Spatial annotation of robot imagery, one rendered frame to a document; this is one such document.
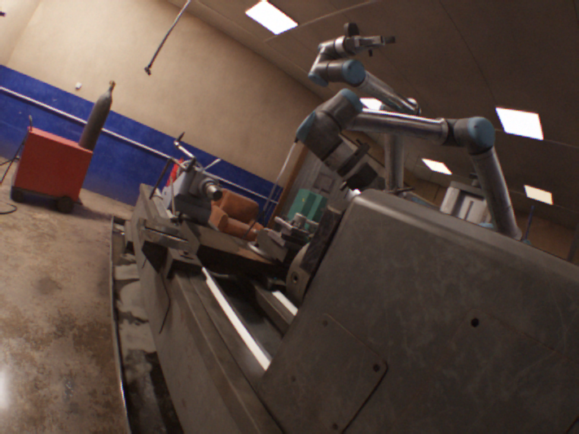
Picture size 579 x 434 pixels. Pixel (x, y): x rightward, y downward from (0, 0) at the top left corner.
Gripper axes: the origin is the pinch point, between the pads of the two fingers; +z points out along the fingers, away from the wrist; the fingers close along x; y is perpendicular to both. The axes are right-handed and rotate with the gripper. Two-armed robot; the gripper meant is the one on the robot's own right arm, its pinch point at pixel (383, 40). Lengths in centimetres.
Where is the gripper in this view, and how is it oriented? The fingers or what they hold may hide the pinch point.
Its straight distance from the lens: 113.5
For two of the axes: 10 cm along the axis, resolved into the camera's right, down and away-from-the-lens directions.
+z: 5.2, 3.0, -8.0
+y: 1.7, 8.8, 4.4
